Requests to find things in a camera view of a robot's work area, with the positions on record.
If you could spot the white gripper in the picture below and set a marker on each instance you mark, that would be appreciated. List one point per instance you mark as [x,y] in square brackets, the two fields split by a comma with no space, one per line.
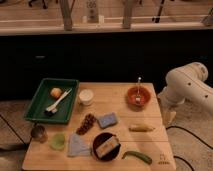
[168,114]

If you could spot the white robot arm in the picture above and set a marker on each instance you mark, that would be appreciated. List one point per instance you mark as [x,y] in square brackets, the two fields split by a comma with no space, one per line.
[185,82]

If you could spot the white paper cup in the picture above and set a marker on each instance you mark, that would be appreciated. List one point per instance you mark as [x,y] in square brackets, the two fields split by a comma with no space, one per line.
[86,97]

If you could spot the green plastic cup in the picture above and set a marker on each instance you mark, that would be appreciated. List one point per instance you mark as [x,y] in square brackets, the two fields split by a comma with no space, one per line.
[58,141]

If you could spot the metal cup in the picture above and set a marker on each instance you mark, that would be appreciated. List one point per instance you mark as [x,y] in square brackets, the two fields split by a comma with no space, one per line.
[38,133]

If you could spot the orange bowl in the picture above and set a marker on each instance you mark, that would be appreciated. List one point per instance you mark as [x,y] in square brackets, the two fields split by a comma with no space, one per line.
[144,93]

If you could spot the metal spoon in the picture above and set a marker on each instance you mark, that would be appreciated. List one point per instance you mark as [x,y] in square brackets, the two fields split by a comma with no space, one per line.
[138,97]

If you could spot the green chili pepper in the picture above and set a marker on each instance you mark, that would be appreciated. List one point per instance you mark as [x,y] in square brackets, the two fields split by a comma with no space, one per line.
[138,155]

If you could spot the blue sponge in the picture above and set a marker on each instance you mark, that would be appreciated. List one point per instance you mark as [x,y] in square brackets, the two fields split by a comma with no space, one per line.
[107,120]

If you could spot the tan block on plate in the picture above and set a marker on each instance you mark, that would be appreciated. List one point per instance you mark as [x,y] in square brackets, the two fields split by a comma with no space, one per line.
[107,146]

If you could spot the light blue cloth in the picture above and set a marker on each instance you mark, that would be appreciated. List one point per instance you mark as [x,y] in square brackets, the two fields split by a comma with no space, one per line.
[77,146]

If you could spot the orange fruit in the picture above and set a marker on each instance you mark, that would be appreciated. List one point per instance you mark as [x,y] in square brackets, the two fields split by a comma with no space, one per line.
[56,93]

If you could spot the white brush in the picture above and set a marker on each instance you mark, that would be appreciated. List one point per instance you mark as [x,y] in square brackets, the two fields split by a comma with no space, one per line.
[52,109]

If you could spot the green plastic tray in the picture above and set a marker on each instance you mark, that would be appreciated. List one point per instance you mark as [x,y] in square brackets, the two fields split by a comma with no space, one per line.
[42,99]

